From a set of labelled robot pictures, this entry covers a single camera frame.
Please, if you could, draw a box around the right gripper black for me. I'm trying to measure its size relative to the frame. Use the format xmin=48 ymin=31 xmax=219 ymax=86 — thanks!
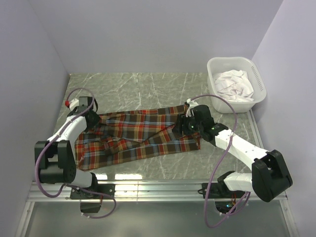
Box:
xmin=171 ymin=113 xmax=203 ymax=136

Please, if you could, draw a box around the plaid long sleeve shirt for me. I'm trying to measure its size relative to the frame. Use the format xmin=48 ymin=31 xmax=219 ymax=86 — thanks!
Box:
xmin=75 ymin=105 xmax=200 ymax=171

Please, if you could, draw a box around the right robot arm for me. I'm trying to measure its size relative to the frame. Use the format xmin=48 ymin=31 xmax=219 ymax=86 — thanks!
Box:
xmin=173 ymin=105 xmax=293 ymax=202

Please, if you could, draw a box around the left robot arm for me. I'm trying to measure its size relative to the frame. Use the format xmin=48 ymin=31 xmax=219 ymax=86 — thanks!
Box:
xmin=35 ymin=96 xmax=100 ymax=198

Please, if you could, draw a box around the white shirt in basket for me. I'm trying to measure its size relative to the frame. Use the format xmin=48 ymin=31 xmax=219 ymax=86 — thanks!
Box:
xmin=213 ymin=70 xmax=254 ymax=102

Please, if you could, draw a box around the white plastic basket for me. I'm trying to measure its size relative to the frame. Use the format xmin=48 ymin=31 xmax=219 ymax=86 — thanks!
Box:
xmin=207 ymin=57 xmax=267 ymax=113

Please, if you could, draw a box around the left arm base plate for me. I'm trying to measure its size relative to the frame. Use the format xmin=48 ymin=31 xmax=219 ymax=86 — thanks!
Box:
xmin=70 ymin=184 xmax=115 ymax=200

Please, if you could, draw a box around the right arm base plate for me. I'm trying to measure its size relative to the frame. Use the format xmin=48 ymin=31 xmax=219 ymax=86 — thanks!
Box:
xmin=208 ymin=183 xmax=245 ymax=199

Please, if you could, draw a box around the black box under rail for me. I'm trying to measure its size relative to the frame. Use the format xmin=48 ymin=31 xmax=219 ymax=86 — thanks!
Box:
xmin=80 ymin=199 xmax=102 ymax=213

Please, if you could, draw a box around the aluminium rail frame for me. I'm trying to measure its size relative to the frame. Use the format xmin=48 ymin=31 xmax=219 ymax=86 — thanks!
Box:
xmin=14 ymin=108 xmax=301 ymax=237

